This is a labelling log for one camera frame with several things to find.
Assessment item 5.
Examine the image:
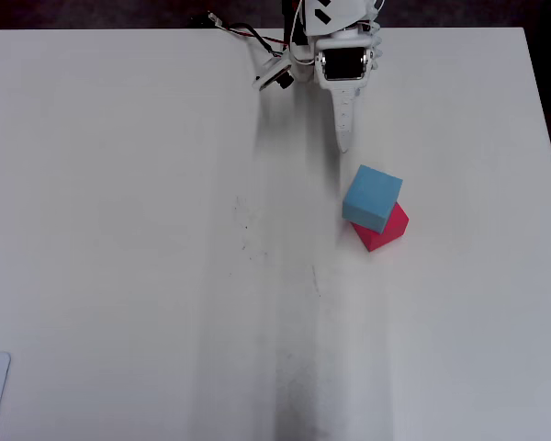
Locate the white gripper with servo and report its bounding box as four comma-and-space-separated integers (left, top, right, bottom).
310, 28, 378, 154

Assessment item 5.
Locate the blue foam cube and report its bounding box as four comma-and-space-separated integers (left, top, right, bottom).
341, 164, 404, 234

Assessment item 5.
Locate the red foam cube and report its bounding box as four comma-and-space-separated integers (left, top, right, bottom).
350, 201, 410, 254

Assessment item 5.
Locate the white spiral wrapped cable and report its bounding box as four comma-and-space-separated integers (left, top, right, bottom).
365, 0, 388, 63

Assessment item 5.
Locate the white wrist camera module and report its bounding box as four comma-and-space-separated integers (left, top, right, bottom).
251, 55, 298, 92

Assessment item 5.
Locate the white servo wire loop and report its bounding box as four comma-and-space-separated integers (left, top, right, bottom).
287, 0, 314, 65

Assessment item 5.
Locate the red white wire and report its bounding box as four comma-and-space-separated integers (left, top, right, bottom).
213, 20, 289, 50

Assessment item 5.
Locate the black camera cable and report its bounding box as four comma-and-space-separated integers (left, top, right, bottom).
228, 22, 287, 55

